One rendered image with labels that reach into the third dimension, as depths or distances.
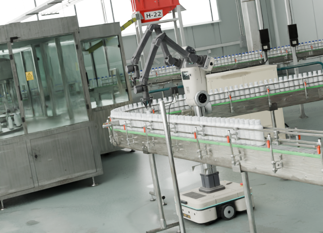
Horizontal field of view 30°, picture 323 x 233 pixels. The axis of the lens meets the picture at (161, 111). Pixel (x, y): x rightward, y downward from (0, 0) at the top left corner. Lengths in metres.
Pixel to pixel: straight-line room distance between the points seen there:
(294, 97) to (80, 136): 2.95
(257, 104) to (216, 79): 2.28
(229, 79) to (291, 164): 5.67
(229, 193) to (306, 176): 2.36
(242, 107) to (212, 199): 1.56
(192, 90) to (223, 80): 3.47
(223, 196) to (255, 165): 1.89
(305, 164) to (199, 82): 2.42
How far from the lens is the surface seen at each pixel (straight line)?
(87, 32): 10.35
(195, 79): 5.76
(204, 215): 5.75
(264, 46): 11.25
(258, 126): 3.94
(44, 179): 8.19
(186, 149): 4.77
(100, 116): 10.39
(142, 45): 5.88
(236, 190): 5.93
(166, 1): 11.92
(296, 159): 3.63
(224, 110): 6.92
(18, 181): 8.11
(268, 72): 9.44
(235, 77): 9.29
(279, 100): 7.11
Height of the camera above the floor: 1.72
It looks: 6 degrees down
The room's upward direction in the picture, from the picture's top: 9 degrees counter-clockwise
